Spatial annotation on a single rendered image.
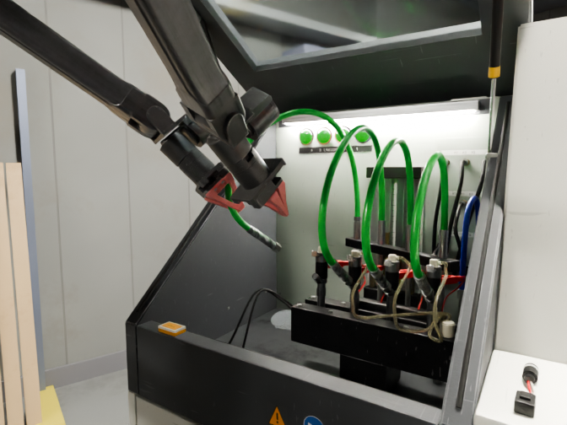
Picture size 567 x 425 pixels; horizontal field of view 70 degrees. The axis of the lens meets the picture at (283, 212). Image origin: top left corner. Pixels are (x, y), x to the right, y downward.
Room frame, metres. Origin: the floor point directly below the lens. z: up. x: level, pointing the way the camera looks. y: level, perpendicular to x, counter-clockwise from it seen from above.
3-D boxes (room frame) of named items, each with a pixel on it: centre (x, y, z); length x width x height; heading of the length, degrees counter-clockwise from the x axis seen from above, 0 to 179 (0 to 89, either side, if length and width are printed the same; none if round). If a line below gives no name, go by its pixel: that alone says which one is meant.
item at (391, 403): (0.68, 0.04, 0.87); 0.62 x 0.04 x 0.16; 57
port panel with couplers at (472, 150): (0.97, -0.43, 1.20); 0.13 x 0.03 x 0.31; 57
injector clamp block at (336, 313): (0.82, -0.19, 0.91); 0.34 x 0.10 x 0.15; 57
